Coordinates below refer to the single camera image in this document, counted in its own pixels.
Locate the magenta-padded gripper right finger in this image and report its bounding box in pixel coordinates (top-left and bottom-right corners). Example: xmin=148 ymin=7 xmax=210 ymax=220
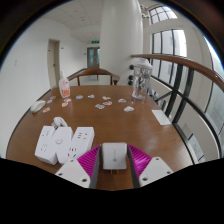
xmin=126 ymin=143 xmax=174 ymax=189

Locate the white paper card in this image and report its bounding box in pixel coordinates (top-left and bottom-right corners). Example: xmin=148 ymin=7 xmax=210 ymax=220
xmin=151 ymin=109 xmax=172 ymax=126

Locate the brown wooden chair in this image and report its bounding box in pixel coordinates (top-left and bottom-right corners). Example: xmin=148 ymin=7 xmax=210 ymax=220
xmin=67 ymin=67 xmax=121 ymax=87

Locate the white power strip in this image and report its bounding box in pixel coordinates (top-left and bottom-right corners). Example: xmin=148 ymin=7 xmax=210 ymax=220
xmin=34 ymin=125 xmax=96 ymax=166

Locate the white computer mouse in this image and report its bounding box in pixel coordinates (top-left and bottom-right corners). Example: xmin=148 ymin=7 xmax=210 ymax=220
xmin=29 ymin=99 xmax=47 ymax=114

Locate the white charger block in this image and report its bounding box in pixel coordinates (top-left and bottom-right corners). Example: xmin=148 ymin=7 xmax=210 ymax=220
xmin=101 ymin=142 xmax=128 ymax=175

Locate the large side window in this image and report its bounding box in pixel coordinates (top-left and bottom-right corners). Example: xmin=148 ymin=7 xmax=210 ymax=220
xmin=203 ymin=36 xmax=224 ymax=134

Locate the orange-labelled sanitizer bottle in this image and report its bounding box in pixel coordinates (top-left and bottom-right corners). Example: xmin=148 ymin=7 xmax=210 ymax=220
xmin=58 ymin=70 xmax=71 ymax=99

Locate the upper grid window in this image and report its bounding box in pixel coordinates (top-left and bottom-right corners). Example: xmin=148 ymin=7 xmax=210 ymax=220
xmin=148 ymin=5 xmax=178 ymax=25

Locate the tall grid window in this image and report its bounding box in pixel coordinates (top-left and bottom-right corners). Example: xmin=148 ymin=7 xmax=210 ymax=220
xmin=151 ymin=29 xmax=188 ymax=81

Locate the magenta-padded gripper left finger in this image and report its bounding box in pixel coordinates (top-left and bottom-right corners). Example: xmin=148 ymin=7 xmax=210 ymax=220
xmin=54 ymin=144 xmax=103 ymax=190

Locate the white power strip cable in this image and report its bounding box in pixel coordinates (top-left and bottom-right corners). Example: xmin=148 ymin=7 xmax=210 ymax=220
xmin=51 ymin=116 xmax=69 ymax=130

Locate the beige side door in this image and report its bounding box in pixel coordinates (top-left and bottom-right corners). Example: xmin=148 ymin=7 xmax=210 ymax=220
xmin=47 ymin=38 xmax=62 ymax=89

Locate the glazed double door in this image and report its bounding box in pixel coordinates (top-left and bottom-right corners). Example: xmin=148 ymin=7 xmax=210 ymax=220
xmin=86 ymin=46 xmax=101 ymax=69

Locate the wooden-topped black railing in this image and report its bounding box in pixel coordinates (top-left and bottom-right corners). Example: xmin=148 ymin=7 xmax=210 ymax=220
xmin=130 ymin=53 xmax=224 ymax=161

